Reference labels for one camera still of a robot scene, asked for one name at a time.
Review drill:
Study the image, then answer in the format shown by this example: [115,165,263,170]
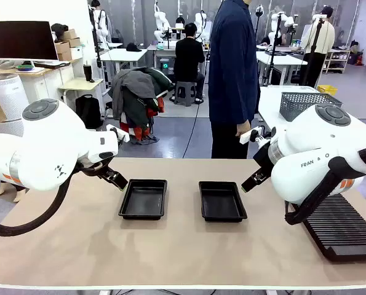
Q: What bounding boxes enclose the light wooden shelf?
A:
[322,48,352,75]

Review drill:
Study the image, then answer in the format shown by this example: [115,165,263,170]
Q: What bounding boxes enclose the grey plastic stool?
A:
[173,81,199,108]

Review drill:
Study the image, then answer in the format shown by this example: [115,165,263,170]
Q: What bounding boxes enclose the black slotted board rack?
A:
[293,193,366,264]

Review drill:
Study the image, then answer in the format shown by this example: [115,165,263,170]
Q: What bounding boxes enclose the black backpack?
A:
[74,94,104,130]

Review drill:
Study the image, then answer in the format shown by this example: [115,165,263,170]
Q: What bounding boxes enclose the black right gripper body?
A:
[252,141,276,176]

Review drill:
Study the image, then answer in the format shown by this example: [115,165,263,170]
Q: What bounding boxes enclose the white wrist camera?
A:
[239,128,261,145]
[105,124,131,143]

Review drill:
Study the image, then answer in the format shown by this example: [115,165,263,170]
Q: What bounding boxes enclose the white work table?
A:
[256,50,308,86]
[98,47,149,75]

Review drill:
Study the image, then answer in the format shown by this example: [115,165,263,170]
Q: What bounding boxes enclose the small light wooden desk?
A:
[57,77,105,121]

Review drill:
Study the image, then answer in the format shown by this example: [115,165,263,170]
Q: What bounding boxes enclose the person in navy coat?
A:
[207,0,261,160]

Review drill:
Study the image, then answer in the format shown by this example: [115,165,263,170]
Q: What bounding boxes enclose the black camera tripod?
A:
[262,14,284,87]

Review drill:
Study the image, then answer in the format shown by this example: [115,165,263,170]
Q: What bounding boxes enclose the black right arm cable sleeve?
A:
[284,143,366,227]

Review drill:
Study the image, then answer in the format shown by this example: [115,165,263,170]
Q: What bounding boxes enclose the pile of coats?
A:
[108,66,175,145]

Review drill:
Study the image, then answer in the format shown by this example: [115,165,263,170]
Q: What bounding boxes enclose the mannequin legs bare feet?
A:
[0,179,28,203]

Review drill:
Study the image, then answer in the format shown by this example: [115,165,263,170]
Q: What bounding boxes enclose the seated person in black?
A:
[172,23,206,103]

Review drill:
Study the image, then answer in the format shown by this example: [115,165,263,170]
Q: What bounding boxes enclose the person in beige shirt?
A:
[298,6,336,89]

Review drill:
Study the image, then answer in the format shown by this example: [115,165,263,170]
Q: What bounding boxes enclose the person left hand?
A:
[235,120,252,138]

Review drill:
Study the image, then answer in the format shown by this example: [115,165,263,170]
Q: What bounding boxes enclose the grey plastic mesh basket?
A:
[279,92,343,123]

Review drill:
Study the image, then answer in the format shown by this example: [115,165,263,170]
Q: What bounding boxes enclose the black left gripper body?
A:
[82,154,115,179]

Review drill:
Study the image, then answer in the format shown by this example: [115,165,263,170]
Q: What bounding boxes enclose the black computer monitor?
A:
[0,20,60,61]

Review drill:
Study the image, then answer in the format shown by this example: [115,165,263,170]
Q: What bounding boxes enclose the yellow plastic bin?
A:
[316,84,338,96]

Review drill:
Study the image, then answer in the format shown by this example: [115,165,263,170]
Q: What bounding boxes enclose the white air purifier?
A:
[0,73,30,138]

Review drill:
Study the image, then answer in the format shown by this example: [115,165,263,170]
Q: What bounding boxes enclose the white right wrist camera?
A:
[239,128,261,145]

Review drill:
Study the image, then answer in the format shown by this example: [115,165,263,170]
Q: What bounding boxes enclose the black plastic ESD tray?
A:
[198,181,249,222]
[117,179,169,221]

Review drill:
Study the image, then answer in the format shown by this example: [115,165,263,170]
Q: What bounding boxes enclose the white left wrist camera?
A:
[105,124,131,143]

